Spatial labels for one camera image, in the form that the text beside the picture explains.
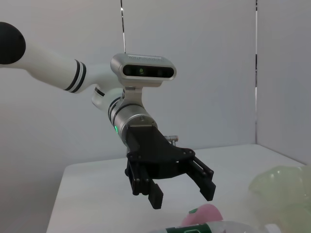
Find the clear green-label water bottle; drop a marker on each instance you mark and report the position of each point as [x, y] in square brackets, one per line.
[194, 228]

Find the green glass fruit plate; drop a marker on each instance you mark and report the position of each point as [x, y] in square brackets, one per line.
[279, 194]

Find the pink toy peach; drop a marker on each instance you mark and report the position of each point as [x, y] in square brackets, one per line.
[206, 214]

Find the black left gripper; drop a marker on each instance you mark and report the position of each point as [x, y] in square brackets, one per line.
[148, 148]

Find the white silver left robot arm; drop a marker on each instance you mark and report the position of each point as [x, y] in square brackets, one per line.
[48, 65]

